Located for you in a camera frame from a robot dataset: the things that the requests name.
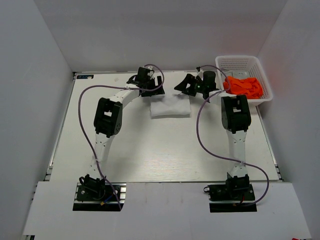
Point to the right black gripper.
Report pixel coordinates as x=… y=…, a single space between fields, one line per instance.
x=190 y=79

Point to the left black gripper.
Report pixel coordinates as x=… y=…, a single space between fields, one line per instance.
x=158 y=92

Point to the white t shirt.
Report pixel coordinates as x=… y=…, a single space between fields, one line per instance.
x=168 y=105

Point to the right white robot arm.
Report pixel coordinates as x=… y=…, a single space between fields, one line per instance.
x=235 y=118

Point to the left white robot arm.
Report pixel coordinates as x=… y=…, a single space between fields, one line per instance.
x=109 y=112

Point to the grey cloth in basket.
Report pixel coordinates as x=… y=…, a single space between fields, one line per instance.
x=237 y=74

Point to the white plastic basket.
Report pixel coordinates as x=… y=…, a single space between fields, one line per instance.
x=245 y=68

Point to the orange t shirt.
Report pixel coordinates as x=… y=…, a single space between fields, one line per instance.
x=250 y=87

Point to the blue label sticker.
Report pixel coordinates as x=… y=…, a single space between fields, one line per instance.
x=85 y=76

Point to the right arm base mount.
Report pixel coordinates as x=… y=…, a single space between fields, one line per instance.
x=236 y=195

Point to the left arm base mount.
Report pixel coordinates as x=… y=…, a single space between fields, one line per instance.
x=96 y=195

